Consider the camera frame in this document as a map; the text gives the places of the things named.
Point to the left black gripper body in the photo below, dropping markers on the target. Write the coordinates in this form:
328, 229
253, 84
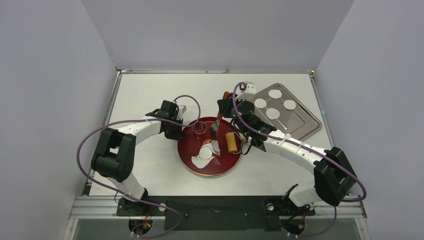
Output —
174, 132

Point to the white dumpling wrapper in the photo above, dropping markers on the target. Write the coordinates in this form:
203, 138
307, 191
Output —
260, 103
275, 94
272, 113
289, 105

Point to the rectangular steel tray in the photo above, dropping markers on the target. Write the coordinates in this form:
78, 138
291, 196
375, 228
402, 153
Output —
300, 123

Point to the round cut dough wrapper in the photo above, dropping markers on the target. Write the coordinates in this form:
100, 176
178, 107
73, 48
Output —
206, 153

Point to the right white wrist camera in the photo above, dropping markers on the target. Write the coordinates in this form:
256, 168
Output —
247, 91

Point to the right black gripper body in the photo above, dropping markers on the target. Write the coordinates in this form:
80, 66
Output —
226, 108

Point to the white dough piece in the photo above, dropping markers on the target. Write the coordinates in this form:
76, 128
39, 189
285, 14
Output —
200, 164

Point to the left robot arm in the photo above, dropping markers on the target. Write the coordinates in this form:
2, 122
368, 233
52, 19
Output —
114, 154

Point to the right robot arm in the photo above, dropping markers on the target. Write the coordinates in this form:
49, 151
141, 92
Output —
333, 175

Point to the wooden dough roller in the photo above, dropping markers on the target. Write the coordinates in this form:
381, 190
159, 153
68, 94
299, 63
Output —
234, 142

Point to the aluminium frame rail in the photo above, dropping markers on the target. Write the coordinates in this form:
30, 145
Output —
105, 207

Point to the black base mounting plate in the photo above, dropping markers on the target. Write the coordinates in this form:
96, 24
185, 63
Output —
247, 213

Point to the round red lacquer tray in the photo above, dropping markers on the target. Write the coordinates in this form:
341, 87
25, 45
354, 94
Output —
194, 137

